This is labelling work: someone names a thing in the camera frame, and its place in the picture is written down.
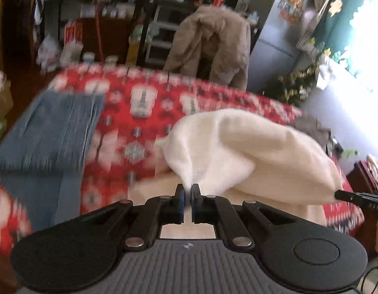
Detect white plastic drawers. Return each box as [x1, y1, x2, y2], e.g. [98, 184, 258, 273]
[144, 4, 180, 65]

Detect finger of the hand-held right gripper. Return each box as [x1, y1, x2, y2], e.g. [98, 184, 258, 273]
[334, 190, 365, 202]

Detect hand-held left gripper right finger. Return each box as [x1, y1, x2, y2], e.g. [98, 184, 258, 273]
[191, 184, 295, 249]

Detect wooden bedside cabinet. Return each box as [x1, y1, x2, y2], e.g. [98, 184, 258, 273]
[345, 161, 378, 195]

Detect white plastic bag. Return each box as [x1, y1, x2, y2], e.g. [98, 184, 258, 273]
[37, 35, 62, 71]

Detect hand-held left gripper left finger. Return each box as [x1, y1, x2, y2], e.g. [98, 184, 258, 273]
[85, 184, 186, 249]

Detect colourful fridge magnets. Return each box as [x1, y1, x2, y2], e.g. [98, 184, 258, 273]
[278, 0, 307, 25]

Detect green printed curtain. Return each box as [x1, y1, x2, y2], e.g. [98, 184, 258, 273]
[312, 0, 378, 77]

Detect red printed carton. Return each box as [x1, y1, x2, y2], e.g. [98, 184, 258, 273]
[65, 20, 84, 45]

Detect silver refrigerator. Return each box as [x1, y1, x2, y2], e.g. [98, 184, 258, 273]
[247, 0, 318, 92]

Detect blue denim jeans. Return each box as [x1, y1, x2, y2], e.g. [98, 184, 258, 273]
[0, 90, 105, 230]

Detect grey sweatshirt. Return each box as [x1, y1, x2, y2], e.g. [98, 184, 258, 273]
[291, 115, 332, 143]

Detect beige jacket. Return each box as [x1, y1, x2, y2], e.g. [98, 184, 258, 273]
[163, 6, 251, 91]

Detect white cloth tie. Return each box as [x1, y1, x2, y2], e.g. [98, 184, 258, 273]
[316, 57, 338, 89]

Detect small christmas tree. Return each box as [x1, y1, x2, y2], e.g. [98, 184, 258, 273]
[275, 58, 321, 105]

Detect cream cloth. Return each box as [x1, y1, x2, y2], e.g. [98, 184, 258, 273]
[365, 153, 378, 184]

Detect cream knit striped vest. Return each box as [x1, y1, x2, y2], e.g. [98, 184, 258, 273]
[128, 109, 346, 239]

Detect red broom stick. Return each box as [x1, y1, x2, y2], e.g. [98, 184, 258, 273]
[95, 3, 104, 62]

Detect red printed blanket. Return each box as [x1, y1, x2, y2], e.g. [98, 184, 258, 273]
[0, 64, 365, 252]

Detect black shelf rack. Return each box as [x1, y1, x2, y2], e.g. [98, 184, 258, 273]
[42, 0, 189, 68]

